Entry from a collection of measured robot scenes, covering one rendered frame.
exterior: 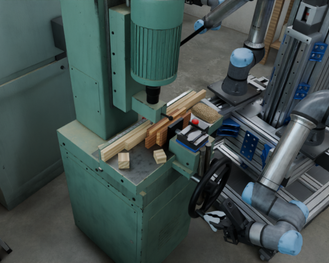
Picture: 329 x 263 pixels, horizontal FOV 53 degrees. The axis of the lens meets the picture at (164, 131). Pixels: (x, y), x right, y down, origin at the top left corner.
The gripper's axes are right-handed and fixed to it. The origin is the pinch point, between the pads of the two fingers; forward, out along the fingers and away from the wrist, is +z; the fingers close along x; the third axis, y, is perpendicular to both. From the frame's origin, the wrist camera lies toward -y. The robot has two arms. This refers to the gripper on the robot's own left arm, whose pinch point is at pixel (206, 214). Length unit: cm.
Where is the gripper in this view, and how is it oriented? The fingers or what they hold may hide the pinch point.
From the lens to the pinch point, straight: 131.0
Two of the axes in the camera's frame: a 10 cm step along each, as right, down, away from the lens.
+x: 6.5, -4.6, 6.0
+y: 3.2, 8.9, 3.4
